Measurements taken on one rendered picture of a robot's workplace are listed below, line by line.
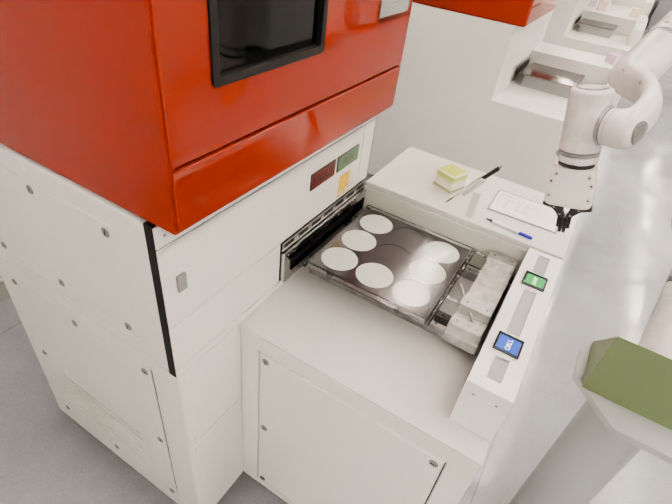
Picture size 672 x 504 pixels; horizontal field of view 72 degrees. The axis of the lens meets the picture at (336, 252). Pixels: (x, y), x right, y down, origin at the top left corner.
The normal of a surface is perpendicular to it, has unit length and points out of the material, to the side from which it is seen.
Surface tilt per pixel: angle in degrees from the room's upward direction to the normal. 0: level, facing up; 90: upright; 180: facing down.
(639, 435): 0
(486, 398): 90
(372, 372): 0
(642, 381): 90
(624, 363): 90
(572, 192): 90
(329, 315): 0
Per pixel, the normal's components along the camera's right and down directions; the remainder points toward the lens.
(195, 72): 0.85, 0.39
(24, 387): 0.11, -0.78
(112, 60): -0.52, 0.48
